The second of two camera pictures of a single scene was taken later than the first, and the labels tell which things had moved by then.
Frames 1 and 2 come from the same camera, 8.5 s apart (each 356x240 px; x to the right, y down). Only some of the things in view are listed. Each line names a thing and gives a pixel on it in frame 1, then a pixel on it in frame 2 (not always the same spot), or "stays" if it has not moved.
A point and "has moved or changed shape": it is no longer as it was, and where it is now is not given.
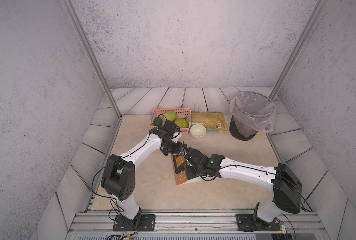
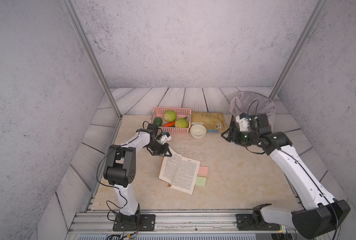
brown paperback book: [179, 165] has moved or changed shape
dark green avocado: [158, 121] stays
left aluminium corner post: [80, 29] stays
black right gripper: [189, 175] -> [224, 136]
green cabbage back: [170, 115] stays
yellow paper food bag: [213, 122] stays
